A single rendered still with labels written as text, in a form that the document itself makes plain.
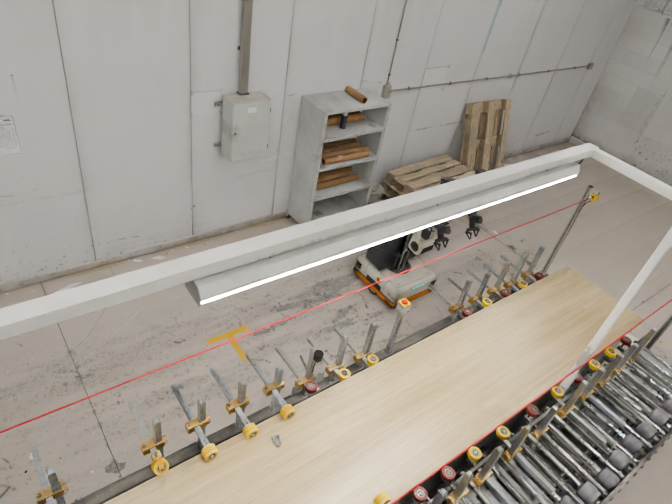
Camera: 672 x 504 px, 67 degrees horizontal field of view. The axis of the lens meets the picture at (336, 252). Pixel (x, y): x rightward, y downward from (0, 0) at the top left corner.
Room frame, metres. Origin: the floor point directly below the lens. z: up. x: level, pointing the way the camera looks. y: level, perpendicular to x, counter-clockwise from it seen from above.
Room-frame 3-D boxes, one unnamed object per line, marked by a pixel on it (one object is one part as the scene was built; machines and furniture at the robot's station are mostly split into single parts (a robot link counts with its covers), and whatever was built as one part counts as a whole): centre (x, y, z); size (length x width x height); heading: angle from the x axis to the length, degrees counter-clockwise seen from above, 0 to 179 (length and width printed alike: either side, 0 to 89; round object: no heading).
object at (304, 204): (5.25, 0.21, 0.78); 0.90 x 0.45 x 1.55; 134
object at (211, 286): (2.07, -0.41, 2.34); 2.40 x 0.12 x 0.08; 134
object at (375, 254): (4.33, -0.61, 0.59); 0.55 x 0.34 x 0.83; 134
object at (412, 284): (4.26, -0.67, 0.16); 0.67 x 0.64 x 0.25; 44
